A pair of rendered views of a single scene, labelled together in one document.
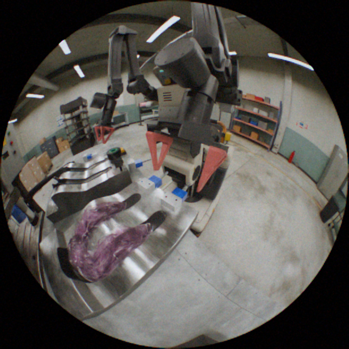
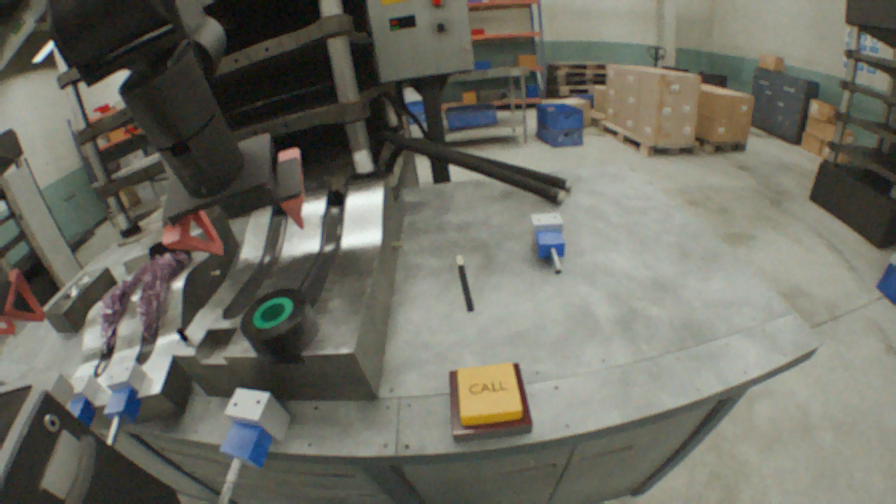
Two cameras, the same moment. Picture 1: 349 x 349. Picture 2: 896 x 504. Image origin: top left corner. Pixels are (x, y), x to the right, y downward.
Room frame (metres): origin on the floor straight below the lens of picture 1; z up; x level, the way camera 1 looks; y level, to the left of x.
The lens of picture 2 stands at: (0.73, 0.24, 1.12)
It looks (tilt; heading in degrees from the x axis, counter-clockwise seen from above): 33 degrees down; 129
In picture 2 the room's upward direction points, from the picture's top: 9 degrees counter-clockwise
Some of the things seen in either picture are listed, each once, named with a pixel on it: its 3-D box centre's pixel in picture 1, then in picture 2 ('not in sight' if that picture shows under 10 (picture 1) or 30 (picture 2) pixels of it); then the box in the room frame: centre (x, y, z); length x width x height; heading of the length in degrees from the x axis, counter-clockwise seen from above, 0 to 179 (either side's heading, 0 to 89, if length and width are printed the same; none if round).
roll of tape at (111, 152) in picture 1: (114, 153); (279, 323); (0.43, 0.31, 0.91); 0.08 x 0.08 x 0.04
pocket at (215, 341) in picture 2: (120, 167); (222, 351); (0.35, 0.24, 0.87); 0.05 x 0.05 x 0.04; 37
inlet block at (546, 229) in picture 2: (90, 156); (550, 247); (0.59, 0.68, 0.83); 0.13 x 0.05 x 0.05; 119
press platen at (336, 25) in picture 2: not in sight; (238, 86); (-0.73, 0.82, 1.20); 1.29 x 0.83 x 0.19; 37
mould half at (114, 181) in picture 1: (80, 179); (313, 248); (0.27, 0.46, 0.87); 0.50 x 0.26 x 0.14; 127
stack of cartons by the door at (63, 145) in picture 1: (63, 143); (829, 132); (3.67, 6.29, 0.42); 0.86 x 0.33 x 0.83; 124
